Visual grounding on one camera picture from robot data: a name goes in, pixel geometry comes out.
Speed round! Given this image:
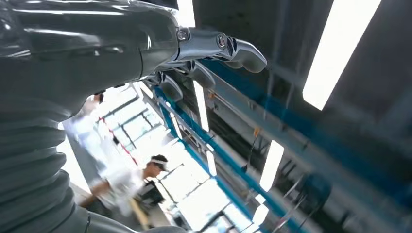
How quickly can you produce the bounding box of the person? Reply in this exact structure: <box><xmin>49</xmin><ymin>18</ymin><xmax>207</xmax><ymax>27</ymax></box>
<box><xmin>79</xmin><ymin>154</ymin><xmax>170</xmax><ymax>226</ymax></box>
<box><xmin>63</xmin><ymin>93</ymin><xmax>112</xmax><ymax>168</ymax></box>

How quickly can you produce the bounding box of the white ceiling light panel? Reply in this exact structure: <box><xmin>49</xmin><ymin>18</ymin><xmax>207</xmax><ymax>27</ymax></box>
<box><xmin>302</xmin><ymin>0</ymin><xmax>382</xmax><ymax>111</ymax></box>
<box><xmin>176</xmin><ymin>0</ymin><xmax>196</xmax><ymax>28</ymax></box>
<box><xmin>192</xmin><ymin>80</ymin><xmax>210</xmax><ymax>133</ymax></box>
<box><xmin>206</xmin><ymin>150</ymin><xmax>218</xmax><ymax>177</ymax></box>
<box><xmin>258</xmin><ymin>140</ymin><xmax>285</xmax><ymax>193</ymax></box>

